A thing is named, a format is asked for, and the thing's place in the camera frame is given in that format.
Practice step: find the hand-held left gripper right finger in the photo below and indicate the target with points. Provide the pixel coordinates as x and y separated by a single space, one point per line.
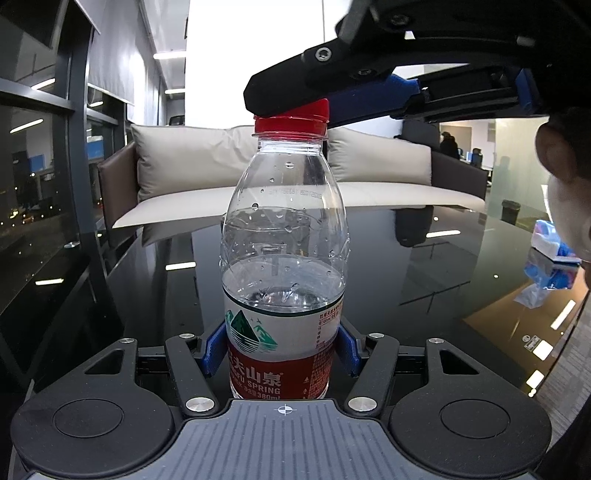
348 350

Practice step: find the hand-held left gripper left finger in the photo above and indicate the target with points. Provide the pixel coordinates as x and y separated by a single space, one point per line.
216 350

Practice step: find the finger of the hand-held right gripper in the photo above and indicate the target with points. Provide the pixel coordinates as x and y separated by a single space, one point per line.
295 78
369 99

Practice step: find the red bottle cap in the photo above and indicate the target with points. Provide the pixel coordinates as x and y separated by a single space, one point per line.
295 119

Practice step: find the clear plastic water bottle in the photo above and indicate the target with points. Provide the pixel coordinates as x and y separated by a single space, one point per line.
281 277

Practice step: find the small beige back cushion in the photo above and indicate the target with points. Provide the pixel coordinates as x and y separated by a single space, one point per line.
378 159

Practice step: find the black backpack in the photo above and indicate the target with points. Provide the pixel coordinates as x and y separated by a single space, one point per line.
422 134

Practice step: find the beige seat cushion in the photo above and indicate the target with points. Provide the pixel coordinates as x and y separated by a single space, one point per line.
397 196

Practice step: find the person's head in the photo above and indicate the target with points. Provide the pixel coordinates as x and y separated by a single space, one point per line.
570 184

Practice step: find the large beige back cushion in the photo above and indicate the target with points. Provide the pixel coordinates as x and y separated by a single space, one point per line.
184 157

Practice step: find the black waste bin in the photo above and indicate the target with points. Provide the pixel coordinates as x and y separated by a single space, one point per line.
510 212

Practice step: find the grey roller blind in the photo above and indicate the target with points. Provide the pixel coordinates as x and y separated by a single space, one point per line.
111 50

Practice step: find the brown sofa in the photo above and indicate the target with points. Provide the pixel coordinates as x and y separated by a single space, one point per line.
117 184

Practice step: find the blue tissue pack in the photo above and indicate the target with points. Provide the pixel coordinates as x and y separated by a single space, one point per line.
551 258

